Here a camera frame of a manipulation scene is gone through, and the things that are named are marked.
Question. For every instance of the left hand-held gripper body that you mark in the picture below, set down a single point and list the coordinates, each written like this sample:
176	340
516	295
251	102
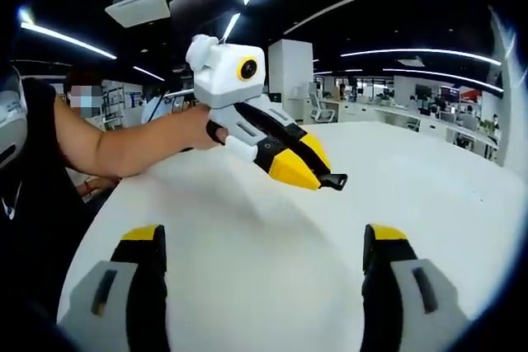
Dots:
218	76

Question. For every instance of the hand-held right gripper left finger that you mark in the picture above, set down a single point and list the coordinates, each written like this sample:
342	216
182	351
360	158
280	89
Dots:
103	286

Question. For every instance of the person's black shirt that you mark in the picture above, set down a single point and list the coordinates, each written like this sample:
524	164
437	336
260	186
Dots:
37	224

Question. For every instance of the black plastic buckle socket part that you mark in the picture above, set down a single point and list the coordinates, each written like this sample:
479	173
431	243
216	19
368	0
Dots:
338	181

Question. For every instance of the white curved machine casing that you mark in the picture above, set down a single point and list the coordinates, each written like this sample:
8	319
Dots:
10	121

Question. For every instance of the person's left hand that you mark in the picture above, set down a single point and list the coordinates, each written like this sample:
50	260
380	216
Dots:
196	131

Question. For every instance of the row of white office desks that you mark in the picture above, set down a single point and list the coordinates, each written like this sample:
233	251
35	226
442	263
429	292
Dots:
412	119

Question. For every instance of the small green desk plant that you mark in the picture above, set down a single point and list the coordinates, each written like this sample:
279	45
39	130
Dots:
488	125

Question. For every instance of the ceiling air conditioner unit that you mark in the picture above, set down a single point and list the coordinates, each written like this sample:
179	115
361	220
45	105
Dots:
138	7

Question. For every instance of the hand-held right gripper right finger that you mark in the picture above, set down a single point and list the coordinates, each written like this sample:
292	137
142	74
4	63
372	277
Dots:
425	290

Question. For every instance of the white office chair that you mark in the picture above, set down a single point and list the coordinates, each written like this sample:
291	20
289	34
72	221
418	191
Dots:
319	109

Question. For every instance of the black computer tower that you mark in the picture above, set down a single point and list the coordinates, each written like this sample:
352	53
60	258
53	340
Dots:
274	97

